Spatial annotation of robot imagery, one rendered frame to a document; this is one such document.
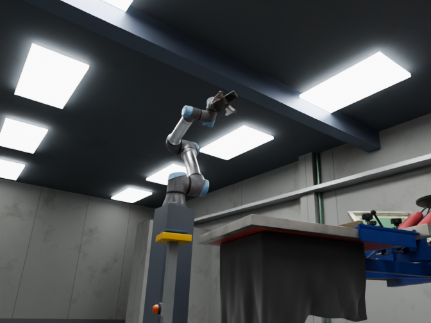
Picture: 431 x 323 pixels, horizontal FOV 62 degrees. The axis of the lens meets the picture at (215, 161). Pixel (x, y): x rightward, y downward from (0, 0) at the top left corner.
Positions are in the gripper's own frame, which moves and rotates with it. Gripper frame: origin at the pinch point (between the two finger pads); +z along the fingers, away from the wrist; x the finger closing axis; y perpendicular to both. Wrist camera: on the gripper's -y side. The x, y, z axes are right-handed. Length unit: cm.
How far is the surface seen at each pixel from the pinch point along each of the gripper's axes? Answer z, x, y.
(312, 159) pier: -350, -239, -141
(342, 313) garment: 87, -75, 32
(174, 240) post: 52, -22, 67
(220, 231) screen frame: 56, -31, 49
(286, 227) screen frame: 81, -34, 28
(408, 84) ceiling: -165, -150, -228
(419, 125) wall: -210, -232, -247
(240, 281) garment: 67, -48, 55
